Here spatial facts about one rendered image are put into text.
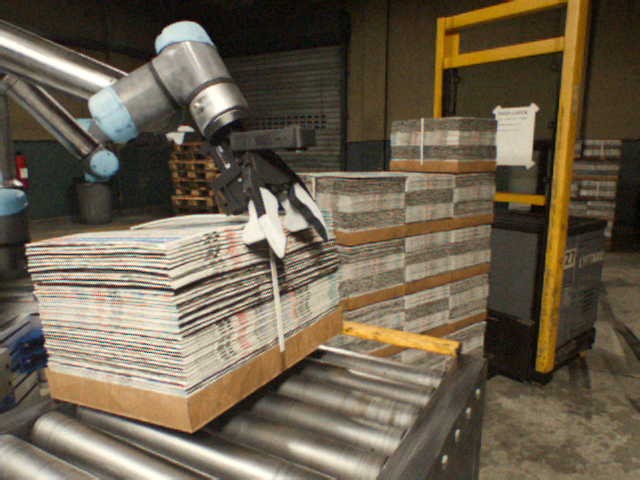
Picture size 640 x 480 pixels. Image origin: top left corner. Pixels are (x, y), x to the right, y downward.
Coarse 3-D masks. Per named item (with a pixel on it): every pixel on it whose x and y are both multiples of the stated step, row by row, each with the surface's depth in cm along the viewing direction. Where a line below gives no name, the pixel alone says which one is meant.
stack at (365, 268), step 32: (352, 256) 166; (384, 256) 177; (416, 256) 189; (448, 256) 202; (352, 288) 168; (384, 288) 179; (448, 288) 204; (352, 320) 171; (384, 320) 181; (416, 320) 193; (448, 320) 207; (416, 352) 197
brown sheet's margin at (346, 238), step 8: (336, 232) 168; (344, 232) 165; (352, 232) 164; (360, 232) 166; (368, 232) 169; (376, 232) 171; (384, 232) 174; (392, 232) 177; (400, 232) 180; (336, 240) 168; (344, 240) 165; (352, 240) 164; (360, 240) 167; (368, 240) 169; (376, 240) 172
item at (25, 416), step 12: (48, 396) 70; (24, 408) 67; (36, 408) 67; (48, 408) 67; (60, 408) 68; (72, 408) 70; (0, 420) 64; (12, 420) 64; (24, 420) 64; (36, 420) 65; (0, 432) 61; (12, 432) 62; (24, 432) 64
